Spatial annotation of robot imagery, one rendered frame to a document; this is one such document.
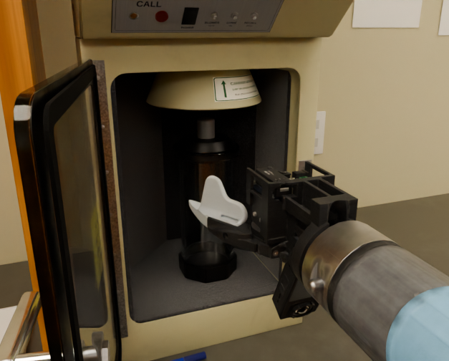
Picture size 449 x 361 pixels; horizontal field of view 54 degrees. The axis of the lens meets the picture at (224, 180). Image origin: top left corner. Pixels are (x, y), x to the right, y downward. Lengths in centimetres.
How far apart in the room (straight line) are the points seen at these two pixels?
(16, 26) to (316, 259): 33
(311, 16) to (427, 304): 39
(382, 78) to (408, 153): 25
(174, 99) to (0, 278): 58
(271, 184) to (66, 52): 67
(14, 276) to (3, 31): 65
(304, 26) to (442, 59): 86
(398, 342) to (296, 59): 43
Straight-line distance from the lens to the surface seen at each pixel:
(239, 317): 74
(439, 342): 28
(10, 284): 99
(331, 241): 35
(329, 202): 36
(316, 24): 60
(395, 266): 31
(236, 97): 62
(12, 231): 108
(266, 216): 41
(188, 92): 61
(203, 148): 67
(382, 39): 127
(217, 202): 48
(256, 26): 56
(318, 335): 79
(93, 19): 51
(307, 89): 64
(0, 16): 46
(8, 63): 46
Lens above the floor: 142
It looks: 19 degrees down
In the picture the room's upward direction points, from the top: straight up
